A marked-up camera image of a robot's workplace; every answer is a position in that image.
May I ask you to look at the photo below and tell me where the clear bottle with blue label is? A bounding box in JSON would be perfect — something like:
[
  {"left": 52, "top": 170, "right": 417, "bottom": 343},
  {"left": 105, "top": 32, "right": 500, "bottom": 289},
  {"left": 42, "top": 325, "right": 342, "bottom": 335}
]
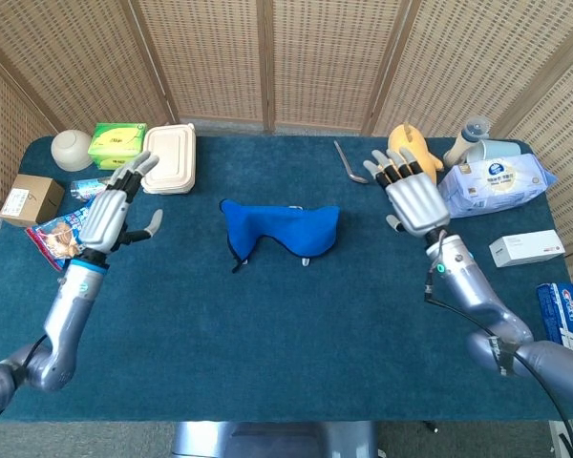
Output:
[{"left": 70, "top": 175, "right": 111, "bottom": 203}]

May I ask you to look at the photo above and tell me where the grey robot torso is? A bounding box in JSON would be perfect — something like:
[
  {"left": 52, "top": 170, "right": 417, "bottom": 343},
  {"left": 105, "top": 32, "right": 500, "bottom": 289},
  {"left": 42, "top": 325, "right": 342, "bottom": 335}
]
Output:
[{"left": 171, "top": 420, "right": 378, "bottom": 458}]

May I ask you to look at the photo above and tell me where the beige lidded lunch box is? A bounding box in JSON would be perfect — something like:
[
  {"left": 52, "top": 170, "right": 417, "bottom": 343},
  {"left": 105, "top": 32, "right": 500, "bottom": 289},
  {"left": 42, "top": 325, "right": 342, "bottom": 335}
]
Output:
[{"left": 139, "top": 122, "right": 197, "bottom": 196}]

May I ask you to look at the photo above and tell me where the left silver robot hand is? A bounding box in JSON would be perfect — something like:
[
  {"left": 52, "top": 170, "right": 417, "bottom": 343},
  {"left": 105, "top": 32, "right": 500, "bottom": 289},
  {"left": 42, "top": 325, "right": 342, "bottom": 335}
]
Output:
[{"left": 78, "top": 151, "right": 164, "bottom": 253}]

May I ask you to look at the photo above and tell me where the metal spoon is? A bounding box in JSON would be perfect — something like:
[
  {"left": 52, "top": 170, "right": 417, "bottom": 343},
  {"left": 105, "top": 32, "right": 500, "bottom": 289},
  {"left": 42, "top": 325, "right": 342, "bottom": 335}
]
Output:
[{"left": 332, "top": 139, "right": 371, "bottom": 185}]

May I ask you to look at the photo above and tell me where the teal carpet table cover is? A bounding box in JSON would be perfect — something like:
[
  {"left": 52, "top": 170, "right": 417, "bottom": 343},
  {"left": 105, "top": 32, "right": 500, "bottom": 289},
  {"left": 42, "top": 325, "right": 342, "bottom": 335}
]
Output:
[{"left": 0, "top": 135, "right": 573, "bottom": 424}]

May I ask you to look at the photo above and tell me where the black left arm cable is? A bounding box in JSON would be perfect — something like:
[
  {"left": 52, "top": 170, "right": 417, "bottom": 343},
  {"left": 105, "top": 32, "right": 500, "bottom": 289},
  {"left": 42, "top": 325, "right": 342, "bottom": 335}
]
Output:
[{"left": 0, "top": 333, "right": 49, "bottom": 435}]

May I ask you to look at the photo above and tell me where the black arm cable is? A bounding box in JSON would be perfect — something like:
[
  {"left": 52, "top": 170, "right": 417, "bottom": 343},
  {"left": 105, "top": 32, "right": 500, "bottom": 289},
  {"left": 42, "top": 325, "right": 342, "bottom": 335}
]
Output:
[
  {"left": 0, "top": 333, "right": 49, "bottom": 435},
  {"left": 423, "top": 228, "right": 573, "bottom": 458}
]

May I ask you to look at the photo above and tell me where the white blue wet wipes pack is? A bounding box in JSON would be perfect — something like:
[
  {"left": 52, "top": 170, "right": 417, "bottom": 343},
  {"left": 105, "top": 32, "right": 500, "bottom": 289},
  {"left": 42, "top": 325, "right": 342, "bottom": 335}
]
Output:
[{"left": 436, "top": 153, "right": 559, "bottom": 219}]

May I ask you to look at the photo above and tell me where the wooden lattice folding screen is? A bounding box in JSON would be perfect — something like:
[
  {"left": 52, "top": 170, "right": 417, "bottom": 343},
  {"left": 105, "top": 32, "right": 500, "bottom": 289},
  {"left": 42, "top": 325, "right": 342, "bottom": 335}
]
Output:
[{"left": 0, "top": 0, "right": 573, "bottom": 266}]

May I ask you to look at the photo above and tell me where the metal wire rack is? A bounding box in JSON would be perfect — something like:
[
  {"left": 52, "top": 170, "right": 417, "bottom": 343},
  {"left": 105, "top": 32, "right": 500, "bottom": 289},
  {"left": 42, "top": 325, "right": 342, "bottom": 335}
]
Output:
[{"left": 241, "top": 204, "right": 312, "bottom": 267}]

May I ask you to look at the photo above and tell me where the blue microfiber cloth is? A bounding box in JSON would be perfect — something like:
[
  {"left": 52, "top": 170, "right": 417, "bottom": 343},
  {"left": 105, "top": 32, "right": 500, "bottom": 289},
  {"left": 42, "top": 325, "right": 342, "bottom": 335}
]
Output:
[{"left": 219, "top": 198, "right": 341, "bottom": 274}]

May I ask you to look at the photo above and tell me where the blue snack bag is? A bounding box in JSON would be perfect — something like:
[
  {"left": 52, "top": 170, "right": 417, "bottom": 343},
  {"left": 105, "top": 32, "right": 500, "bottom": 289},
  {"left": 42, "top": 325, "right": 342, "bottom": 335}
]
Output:
[{"left": 25, "top": 198, "right": 96, "bottom": 273}]

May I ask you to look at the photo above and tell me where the blue white toothpaste box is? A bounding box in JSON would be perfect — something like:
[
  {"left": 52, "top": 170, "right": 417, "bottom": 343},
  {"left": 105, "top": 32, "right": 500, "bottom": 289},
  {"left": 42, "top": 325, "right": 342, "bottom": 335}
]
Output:
[{"left": 535, "top": 281, "right": 573, "bottom": 359}]

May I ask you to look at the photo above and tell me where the baby bottle with blue cap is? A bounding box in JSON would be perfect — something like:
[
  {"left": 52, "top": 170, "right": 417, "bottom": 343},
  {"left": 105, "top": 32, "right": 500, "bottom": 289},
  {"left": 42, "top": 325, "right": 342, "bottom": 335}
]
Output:
[{"left": 442, "top": 115, "right": 492, "bottom": 166}]

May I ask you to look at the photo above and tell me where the green tissue pack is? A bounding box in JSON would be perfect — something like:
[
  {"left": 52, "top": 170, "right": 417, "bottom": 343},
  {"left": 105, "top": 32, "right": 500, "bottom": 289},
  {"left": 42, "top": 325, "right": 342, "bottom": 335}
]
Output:
[{"left": 87, "top": 122, "right": 149, "bottom": 172}]

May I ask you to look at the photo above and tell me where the yellow plush toy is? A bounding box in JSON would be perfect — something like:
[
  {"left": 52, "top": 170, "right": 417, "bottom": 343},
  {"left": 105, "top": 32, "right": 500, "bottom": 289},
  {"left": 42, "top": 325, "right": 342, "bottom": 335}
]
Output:
[{"left": 386, "top": 121, "right": 444, "bottom": 173}]

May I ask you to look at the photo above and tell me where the small white box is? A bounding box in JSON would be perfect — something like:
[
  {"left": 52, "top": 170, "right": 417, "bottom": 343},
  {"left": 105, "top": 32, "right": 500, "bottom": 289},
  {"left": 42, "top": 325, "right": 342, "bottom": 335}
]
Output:
[{"left": 488, "top": 229, "right": 566, "bottom": 268}]

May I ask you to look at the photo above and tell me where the beige bowl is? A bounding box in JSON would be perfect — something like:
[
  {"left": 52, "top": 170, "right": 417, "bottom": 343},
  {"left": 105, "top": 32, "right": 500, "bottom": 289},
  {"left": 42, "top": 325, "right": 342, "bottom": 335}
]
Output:
[{"left": 51, "top": 129, "right": 95, "bottom": 172}]

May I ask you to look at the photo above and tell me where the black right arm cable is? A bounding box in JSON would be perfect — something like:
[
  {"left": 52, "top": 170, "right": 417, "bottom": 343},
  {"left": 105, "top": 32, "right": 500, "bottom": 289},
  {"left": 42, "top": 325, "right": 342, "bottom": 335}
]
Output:
[{"left": 423, "top": 228, "right": 573, "bottom": 458}]

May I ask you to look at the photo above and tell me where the light blue cup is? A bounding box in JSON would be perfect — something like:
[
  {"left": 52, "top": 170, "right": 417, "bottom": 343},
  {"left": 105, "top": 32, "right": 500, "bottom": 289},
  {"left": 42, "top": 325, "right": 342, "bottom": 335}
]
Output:
[{"left": 465, "top": 138, "right": 523, "bottom": 166}]

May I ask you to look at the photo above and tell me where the brown cardboard box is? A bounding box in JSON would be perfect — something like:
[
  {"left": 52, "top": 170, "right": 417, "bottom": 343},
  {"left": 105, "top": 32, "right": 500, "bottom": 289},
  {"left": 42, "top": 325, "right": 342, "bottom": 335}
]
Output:
[{"left": 0, "top": 173, "right": 66, "bottom": 228}]

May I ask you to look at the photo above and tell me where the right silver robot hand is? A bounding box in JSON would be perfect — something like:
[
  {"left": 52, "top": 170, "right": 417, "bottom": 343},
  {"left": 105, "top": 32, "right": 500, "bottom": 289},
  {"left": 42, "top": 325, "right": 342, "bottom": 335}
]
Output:
[{"left": 362, "top": 146, "right": 451, "bottom": 239}]

